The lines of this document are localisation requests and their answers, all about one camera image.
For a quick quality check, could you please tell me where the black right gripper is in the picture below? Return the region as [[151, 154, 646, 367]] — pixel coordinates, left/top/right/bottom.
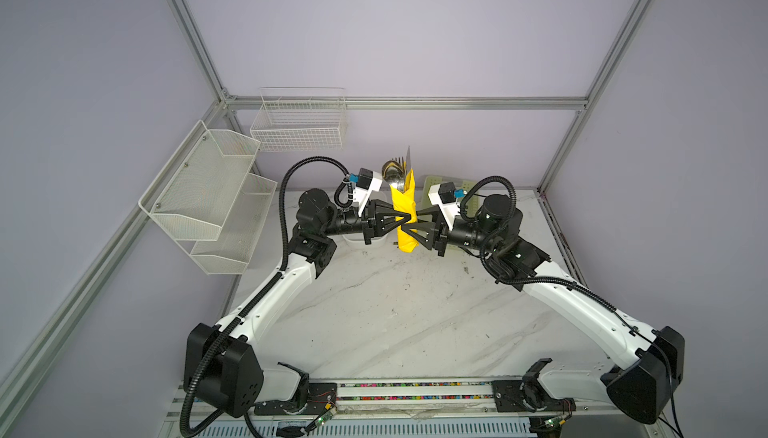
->
[[398, 207, 496, 258]]

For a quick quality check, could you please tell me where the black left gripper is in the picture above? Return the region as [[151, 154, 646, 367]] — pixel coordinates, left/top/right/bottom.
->
[[323, 199, 412, 246]]

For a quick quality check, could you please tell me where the yellow paper napkin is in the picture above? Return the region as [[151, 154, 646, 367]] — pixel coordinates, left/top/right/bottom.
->
[[390, 170, 419, 253]]

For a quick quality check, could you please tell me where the spoon with green handle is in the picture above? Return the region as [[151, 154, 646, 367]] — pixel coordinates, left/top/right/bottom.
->
[[381, 159, 406, 192]]

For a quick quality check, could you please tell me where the knife with green handle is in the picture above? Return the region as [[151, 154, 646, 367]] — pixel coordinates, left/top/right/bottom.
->
[[404, 146, 413, 175]]

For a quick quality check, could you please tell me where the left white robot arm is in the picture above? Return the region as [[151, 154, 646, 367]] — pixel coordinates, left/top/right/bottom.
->
[[182, 188, 411, 418]]

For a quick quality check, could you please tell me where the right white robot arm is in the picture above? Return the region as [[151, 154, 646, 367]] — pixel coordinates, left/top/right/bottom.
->
[[401, 194, 685, 424]]

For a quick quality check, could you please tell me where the white plastic cutlery tub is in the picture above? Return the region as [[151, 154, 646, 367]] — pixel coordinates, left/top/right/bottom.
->
[[342, 233, 369, 249]]

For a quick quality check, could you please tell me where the light green perforated basket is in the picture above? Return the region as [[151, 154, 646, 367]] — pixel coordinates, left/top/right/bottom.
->
[[418, 175, 480, 215]]

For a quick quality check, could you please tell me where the lower white mesh shelf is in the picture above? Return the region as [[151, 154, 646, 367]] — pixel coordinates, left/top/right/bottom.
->
[[191, 173, 277, 275]]

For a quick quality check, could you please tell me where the white mesh shelf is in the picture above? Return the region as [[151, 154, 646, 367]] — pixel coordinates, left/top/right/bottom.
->
[[191, 173, 277, 275], [138, 121, 260, 241]]

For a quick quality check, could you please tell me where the upper white mesh shelf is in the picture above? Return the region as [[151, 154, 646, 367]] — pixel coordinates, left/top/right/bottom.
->
[[138, 121, 260, 241]]

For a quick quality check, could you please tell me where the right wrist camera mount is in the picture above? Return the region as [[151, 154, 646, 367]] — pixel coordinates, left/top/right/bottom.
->
[[428, 181, 465, 230]]

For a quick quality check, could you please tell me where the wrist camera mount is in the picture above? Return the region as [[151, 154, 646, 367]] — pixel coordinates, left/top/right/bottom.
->
[[350, 167, 383, 217], [428, 181, 465, 230]]

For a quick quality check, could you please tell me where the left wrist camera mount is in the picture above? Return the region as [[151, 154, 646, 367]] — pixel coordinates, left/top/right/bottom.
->
[[350, 167, 383, 217]]

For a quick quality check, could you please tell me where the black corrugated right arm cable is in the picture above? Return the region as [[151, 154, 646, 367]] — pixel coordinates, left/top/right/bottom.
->
[[458, 175, 685, 438]]

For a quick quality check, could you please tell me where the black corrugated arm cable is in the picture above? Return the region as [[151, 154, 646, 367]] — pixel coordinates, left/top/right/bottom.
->
[[178, 155, 352, 438], [458, 175, 685, 438]]

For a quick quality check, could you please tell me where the white wire wall basket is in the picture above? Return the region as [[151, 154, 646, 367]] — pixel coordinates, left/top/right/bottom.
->
[[250, 88, 347, 152]]

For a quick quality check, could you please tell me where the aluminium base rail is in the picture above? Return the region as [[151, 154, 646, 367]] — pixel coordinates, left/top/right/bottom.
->
[[158, 374, 676, 438]]

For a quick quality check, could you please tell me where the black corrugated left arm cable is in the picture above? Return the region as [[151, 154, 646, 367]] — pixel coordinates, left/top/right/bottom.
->
[[178, 155, 352, 438]]

